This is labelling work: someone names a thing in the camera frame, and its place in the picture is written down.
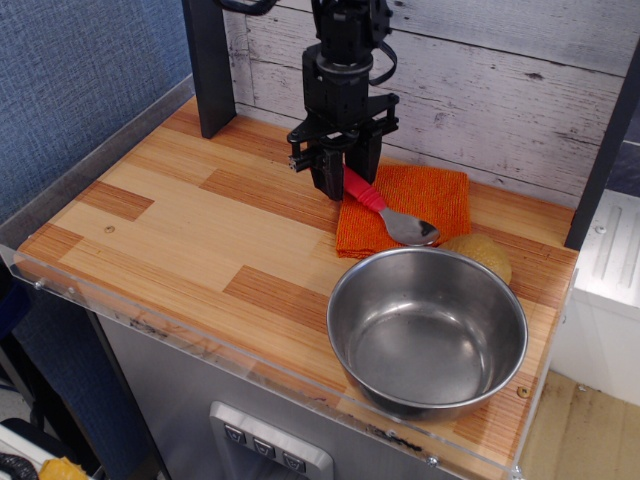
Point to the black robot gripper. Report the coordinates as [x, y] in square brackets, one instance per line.
[342, 120]

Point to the red handled metal spoon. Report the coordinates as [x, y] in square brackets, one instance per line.
[403, 228]

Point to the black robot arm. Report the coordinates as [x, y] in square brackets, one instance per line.
[350, 24]

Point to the orange folded towel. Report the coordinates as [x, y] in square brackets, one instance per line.
[437, 196]

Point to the yellow sponge ball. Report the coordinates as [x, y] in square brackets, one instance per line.
[485, 251]

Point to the stainless steel bowl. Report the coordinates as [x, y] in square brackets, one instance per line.
[425, 333]

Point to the clear acrylic front guard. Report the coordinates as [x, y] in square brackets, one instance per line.
[260, 313]

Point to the silver button control panel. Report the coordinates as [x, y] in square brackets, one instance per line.
[270, 442]

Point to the white ribbed appliance box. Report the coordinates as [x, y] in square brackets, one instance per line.
[607, 270]

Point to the yellow object at corner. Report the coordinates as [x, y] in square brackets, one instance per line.
[61, 469]

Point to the dark left vertical post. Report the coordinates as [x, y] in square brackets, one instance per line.
[210, 62]

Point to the dark vertical post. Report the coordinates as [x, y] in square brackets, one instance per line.
[614, 135]
[210, 62]

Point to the dark right vertical post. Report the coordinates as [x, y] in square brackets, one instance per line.
[614, 135]

